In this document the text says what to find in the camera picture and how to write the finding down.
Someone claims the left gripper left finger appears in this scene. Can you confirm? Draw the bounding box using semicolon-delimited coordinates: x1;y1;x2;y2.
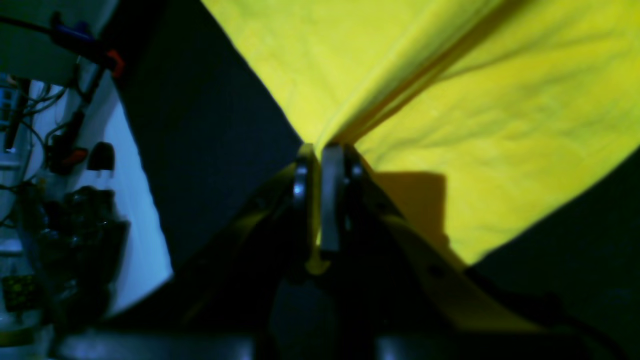
100;145;318;335

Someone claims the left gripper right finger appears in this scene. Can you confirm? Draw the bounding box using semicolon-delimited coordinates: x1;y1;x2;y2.
320;144;544;334

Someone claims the yellow t-shirt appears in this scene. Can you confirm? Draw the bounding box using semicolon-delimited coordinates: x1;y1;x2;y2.
203;0;640;267

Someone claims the black table cloth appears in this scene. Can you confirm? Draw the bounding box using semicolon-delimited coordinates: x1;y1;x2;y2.
103;0;639;360

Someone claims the red clamp far left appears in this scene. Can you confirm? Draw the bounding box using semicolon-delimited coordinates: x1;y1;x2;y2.
50;12;126;101

